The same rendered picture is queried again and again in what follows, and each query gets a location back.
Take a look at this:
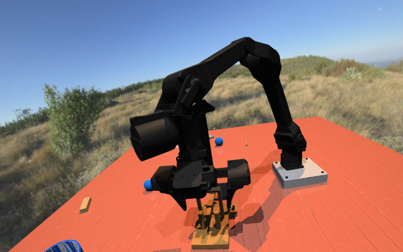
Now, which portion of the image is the wooden toy catapult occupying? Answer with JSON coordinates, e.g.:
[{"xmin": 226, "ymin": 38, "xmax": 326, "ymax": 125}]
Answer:
[{"xmin": 191, "ymin": 182, "xmax": 237, "ymax": 249}]

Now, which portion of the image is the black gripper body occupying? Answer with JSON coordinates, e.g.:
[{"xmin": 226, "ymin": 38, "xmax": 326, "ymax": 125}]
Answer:
[{"xmin": 150, "ymin": 140, "xmax": 251, "ymax": 191}]

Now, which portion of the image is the blue mug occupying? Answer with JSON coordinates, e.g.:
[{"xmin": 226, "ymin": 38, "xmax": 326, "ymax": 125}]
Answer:
[{"xmin": 44, "ymin": 239, "xmax": 84, "ymax": 252}]

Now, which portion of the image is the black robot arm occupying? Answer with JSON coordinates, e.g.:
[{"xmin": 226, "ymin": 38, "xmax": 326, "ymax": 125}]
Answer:
[{"xmin": 130, "ymin": 37, "xmax": 306, "ymax": 200}]

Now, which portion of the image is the blue ball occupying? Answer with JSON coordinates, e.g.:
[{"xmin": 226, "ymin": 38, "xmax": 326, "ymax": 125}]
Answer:
[
  {"xmin": 143, "ymin": 180, "xmax": 153, "ymax": 191},
  {"xmin": 215, "ymin": 137, "xmax": 223, "ymax": 146}
]

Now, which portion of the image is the tan rectangular block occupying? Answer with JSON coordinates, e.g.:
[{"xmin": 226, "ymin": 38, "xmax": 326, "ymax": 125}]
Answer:
[{"xmin": 79, "ymin": 197, "xmax": 91, "ymax": 213}]

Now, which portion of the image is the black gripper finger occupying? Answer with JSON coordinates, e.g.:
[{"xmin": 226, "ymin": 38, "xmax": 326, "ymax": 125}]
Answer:
[
  {"xmin": 226, "ymin": 180, "xmax": 244, "ymax": 209},
  {"xmin": 159, "ymin": 188, "xmax": 187, "ymax": 211}
]

